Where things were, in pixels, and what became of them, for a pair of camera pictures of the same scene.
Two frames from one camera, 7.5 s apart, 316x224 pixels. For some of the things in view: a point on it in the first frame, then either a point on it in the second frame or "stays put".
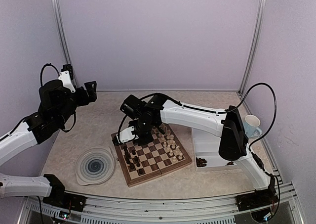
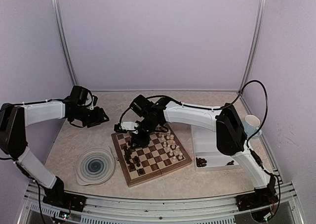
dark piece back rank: (132, 166) stays put
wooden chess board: (141, 163) stays put
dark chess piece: (125, 150) stays put
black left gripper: (85, 100) -> (98, 117)
